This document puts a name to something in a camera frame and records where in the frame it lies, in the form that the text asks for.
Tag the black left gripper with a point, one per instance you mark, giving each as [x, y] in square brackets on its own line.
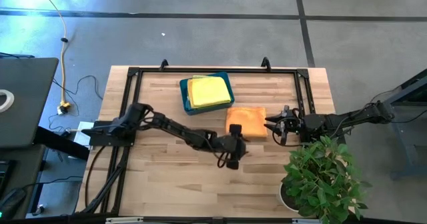
[227, 145]

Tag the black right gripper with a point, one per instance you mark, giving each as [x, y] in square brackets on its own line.
[290, 124]

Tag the orange microfiber towel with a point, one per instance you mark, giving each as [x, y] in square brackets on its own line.
[250, 120]

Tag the teal plastic bin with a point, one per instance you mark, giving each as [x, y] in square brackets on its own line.
[203, 110]

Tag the yellow microfiber towel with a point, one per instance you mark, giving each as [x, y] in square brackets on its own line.
[208, 92]

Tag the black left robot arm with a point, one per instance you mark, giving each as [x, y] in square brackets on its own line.
[173, 127]

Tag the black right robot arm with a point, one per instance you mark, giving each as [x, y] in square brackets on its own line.
[353, 117]

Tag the green potted plant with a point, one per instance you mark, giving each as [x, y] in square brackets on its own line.
[323, 184]

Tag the blue-grey metal cart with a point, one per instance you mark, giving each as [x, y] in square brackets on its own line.
[400, 154]

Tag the white power box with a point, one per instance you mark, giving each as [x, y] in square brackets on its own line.
[79, 140]

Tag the black desk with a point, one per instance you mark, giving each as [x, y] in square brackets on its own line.
[23, 164]

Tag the black computer mouse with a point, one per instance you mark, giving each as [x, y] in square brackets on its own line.
[13, 199]

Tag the white tape roll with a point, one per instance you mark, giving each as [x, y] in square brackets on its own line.
[10, 100]

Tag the black keyboard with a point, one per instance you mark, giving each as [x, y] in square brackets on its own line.
[4, 175]

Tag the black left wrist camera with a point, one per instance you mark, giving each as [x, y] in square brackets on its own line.
[241, 147]

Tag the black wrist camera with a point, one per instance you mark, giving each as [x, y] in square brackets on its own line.
[241, 147]
[312, 122]

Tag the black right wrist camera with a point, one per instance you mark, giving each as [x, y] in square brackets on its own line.
[312, 122]

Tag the black frame clamp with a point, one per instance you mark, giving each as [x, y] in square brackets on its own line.
[266, 63]
[164, 64]

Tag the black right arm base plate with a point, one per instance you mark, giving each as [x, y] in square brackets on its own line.
[339, 135]

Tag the black aluminium table frame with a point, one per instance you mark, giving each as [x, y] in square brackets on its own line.
[217, 70]

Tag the silver bracket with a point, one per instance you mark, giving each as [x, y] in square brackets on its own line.
[123, 220]
[305, 221]

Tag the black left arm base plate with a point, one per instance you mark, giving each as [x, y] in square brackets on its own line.
[100, 140]

